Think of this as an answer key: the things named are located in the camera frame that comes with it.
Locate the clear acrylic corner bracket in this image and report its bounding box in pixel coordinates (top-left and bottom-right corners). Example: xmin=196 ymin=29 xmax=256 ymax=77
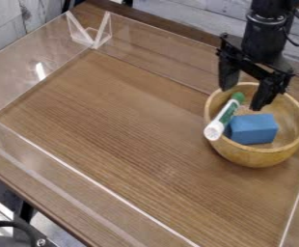
xmin=65 ymin=12 xmax=112 ymax=49

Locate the green and white marker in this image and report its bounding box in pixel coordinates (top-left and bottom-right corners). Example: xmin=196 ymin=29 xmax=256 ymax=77
xmin=204 ymin=92 xmax=244 ymax=141

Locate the brown wooden bowl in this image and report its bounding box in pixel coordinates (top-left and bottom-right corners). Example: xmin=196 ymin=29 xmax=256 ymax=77
xmin=204 ymin=82 xmax=299 ymax=168

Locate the blue foam block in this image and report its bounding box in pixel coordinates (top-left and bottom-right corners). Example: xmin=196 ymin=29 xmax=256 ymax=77
xmin=224 ymin=114 xmax=279 ymax=145

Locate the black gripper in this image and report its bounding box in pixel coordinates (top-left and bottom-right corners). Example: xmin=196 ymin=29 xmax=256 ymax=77
xmin=216 ymin=33 xmax=295 ymax=111

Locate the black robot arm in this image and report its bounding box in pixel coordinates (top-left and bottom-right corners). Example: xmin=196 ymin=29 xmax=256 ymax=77
xmin=216 ymin=0 xmax=299 ymax=111

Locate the clear acrylic tray wall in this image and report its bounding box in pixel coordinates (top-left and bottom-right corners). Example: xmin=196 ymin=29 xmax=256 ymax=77
xmin=0 ymin=5 xmax=299 ymax=247

